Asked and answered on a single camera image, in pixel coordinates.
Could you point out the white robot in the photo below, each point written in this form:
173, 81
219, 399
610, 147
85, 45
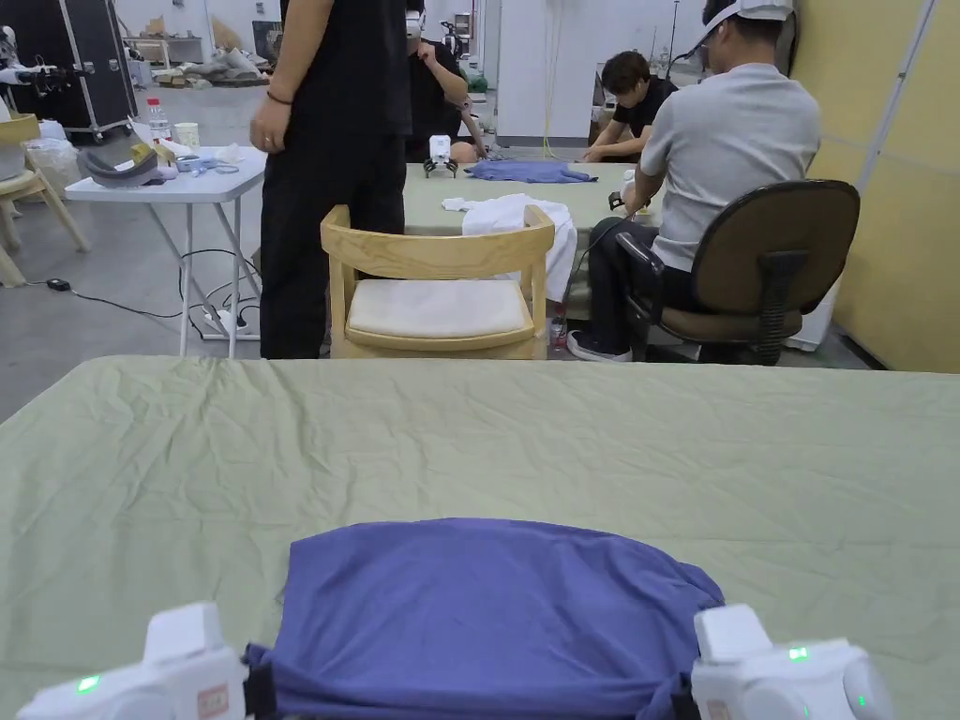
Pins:
22, 71

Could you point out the plastic bottle with red label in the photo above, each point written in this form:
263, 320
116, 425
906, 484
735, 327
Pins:
559, 326

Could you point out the spare hand-held gripper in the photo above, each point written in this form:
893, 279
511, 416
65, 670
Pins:
440, 154

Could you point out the black flight case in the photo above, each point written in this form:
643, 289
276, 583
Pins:
75, 52

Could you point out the blue garment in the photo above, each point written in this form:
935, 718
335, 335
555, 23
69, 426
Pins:
525, 172

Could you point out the black power adapter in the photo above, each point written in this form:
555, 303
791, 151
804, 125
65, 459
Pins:
58, 285

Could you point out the dark blue shirt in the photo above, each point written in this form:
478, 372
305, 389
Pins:
487, 600

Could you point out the white cloth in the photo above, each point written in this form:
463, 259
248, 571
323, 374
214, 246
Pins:
502, 214

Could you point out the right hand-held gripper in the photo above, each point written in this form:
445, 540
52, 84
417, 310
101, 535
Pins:
757, 679

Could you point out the white power strip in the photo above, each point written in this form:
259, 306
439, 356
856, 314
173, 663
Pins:
223, 319

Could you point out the bed with pale green sheet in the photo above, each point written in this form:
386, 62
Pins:
480, 435

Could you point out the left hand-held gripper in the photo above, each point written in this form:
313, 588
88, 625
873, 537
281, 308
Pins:
187, 667

